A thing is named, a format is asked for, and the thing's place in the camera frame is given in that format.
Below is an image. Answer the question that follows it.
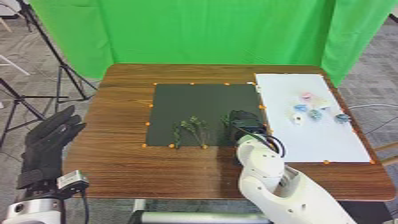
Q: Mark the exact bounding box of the black cable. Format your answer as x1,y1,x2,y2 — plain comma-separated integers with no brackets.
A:
230,124,287,159

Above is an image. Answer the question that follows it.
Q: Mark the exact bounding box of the green sprig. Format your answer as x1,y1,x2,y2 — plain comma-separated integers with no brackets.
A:
188,115,211,140
218,114,234,130
179,120,207,148
170,122,184,150

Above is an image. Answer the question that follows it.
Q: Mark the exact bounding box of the pale grey bar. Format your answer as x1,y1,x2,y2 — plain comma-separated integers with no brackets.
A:
126,210,273,224

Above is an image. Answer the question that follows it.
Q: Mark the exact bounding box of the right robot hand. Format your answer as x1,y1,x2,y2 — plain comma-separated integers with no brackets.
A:
225,109,262,132

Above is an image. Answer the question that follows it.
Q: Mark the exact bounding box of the black light stand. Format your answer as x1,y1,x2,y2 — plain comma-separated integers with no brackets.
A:
15,0,99,103

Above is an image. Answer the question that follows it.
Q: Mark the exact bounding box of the black tripod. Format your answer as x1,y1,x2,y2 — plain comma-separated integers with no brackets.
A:
0,77,70,148

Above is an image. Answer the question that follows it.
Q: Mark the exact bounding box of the white sheet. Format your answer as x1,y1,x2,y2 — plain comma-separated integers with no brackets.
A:
252,73,373,164

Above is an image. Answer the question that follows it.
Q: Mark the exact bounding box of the white flower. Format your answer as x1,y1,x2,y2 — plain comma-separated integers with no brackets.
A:
314,98,333,110

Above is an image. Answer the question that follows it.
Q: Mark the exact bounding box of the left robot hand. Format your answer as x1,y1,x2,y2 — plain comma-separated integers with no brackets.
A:
14,105,88,190

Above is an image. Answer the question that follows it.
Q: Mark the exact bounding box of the dark mat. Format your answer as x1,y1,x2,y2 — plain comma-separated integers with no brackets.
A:
143,83,268,148

